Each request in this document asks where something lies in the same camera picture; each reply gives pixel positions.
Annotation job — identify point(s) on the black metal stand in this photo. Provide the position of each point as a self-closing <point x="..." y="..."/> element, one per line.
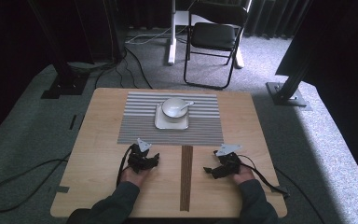
<point x="65" y="82"/>

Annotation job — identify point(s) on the black cloth drape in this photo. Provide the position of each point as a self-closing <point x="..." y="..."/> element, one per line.
<point x="338" y="37"/>

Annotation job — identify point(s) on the black folding chair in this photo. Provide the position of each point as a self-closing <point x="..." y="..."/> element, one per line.
<point x="213" y="35"/>

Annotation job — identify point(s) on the person's left hand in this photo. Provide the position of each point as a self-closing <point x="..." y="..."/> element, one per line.
<point x="133" y="177"/>

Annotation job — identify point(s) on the white square plate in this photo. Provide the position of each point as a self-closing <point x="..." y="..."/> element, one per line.
<point x="171" y="124"/>

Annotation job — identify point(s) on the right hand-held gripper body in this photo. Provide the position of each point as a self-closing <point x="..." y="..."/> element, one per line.
<point x="228" y="160"/>

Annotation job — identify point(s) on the person's right hand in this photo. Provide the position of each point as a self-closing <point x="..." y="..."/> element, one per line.
<point x="244" y="175"/>

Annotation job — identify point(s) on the white bowl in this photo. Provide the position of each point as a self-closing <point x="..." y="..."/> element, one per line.
<point x="173" y="108"/>

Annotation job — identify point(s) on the grey tape piece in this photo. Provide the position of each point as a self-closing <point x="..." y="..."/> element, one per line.
<point x="281" y="190"/>
<point x="62" y="189"/>

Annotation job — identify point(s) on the white spoon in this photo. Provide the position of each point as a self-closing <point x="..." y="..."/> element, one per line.
<point x="188" y="104"/>

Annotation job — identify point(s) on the dark pleated curtain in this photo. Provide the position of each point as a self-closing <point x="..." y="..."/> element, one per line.
<point x="270" y="18"/>

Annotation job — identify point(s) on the black stand with grey base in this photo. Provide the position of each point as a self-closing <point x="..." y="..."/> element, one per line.
<point x="287" y="93"/>

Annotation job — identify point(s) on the black tape strip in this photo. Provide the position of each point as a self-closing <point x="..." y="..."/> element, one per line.
<point x="72" y="122"/>

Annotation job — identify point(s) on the grey striped placemat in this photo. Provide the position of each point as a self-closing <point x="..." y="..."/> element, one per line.
<point x="136" y="124"/>

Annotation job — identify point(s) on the row of brown chopsticks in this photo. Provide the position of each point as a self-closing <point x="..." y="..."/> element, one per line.
<point x="186" y="177"/>

